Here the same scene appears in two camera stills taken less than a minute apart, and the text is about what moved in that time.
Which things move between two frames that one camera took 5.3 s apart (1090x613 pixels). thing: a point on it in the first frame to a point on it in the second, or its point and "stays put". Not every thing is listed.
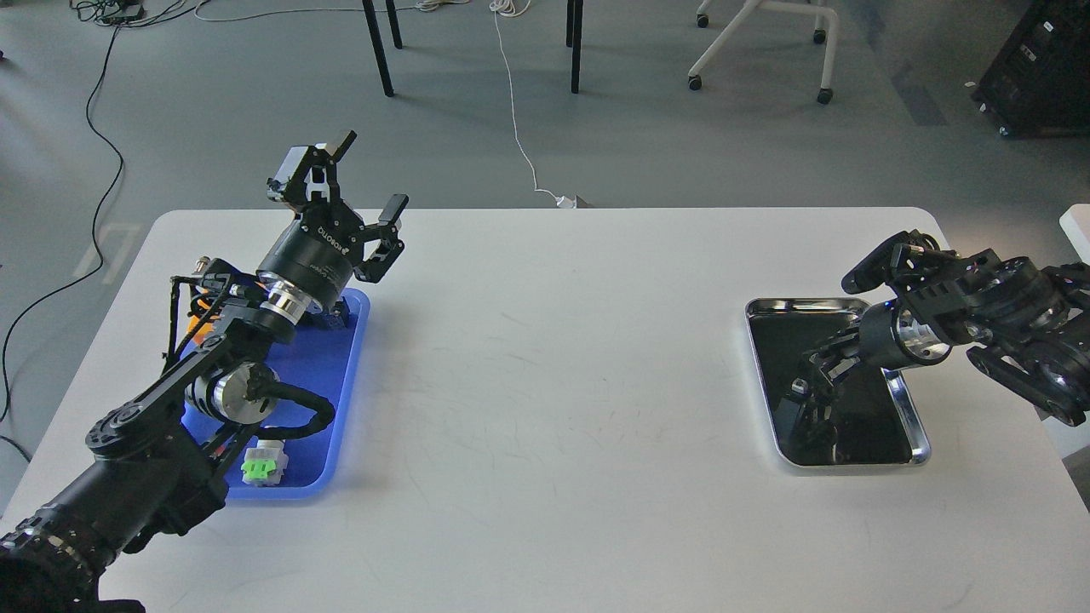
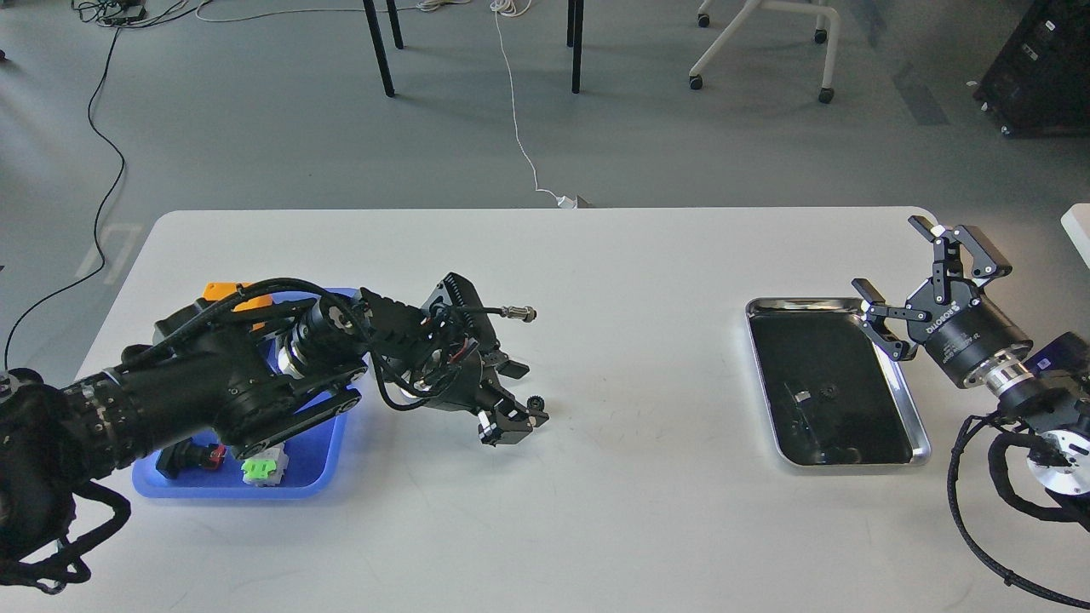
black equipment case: x=1038 y=85 stays put
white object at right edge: x=1075 y=222 stays put
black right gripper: x=892 y=337 to x=971 y=335
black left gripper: x=318 y=255 to x=472 y=388
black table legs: x=574 y=27 stays put
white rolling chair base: x=821 y=8 stays put
